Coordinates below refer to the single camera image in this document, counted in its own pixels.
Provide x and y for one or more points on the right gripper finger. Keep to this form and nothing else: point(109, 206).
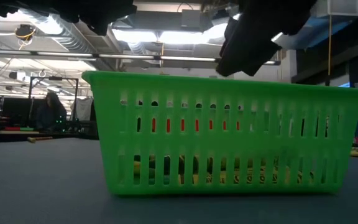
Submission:
point(228, 59)
point(256, 53)

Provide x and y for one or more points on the grey ceiling unit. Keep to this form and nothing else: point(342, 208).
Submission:
point(196, 20)

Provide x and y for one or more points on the black metal gantry frame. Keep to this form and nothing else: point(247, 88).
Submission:
point(54, 78)

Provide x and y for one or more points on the red plastic basket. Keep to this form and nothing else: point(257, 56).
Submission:
point(168, 125)

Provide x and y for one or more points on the white ceiling box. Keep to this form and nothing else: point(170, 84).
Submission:
point(343, 7)

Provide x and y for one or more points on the white hanging cloth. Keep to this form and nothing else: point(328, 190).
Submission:
point(82, 109)

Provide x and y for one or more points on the green plastic basket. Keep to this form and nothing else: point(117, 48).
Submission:
point(228, 143)

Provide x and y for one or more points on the person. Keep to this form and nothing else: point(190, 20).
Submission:
point(51, 112)

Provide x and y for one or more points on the long strip light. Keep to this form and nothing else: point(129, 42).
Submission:
point(129, 57)

